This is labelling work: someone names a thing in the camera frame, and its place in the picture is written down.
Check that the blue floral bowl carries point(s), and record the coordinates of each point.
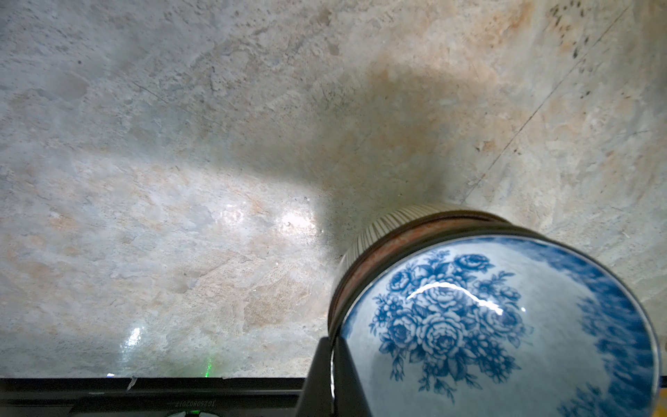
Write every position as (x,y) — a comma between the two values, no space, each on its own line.
(501,326)

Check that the pink patterned bowl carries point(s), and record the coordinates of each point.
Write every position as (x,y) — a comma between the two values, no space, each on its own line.
(360,270)

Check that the brown striped bowl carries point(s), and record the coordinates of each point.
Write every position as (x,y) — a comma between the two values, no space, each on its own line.
(394,222)

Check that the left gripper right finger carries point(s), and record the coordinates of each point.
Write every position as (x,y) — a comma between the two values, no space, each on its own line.
(350,399)

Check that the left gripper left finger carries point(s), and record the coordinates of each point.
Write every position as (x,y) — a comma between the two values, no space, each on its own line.
(316,397)

